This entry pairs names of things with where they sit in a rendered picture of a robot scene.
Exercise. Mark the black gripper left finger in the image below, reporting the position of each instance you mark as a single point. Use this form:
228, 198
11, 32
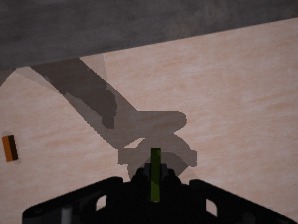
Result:
79, 206

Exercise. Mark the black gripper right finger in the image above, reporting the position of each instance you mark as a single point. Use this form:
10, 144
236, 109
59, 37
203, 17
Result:
231, 209

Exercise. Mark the orange rod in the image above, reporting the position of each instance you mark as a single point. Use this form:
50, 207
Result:
9, 148

